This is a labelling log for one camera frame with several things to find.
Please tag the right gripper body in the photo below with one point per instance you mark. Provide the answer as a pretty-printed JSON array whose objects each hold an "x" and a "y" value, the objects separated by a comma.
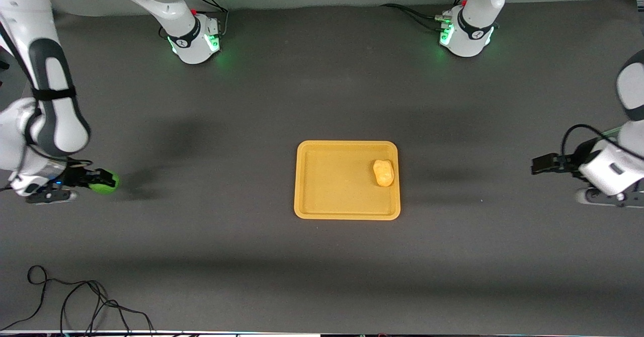
[{"x": 75, "y": 177}]

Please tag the green apple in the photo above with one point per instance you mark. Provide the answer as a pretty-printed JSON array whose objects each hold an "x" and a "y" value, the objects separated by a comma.
[{"x": 106, "y": 187}]

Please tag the yellow potato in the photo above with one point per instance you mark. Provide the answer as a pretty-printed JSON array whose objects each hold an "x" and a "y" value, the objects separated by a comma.
[{"x": 384, "y": 172}]

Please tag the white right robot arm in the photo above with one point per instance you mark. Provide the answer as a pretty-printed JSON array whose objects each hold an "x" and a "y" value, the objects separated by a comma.
[{"x": 55, "y": 120}]

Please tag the yellow plastic tray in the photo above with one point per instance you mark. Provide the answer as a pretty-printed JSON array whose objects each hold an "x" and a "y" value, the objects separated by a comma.
[{"x": 337, "y": 186}]

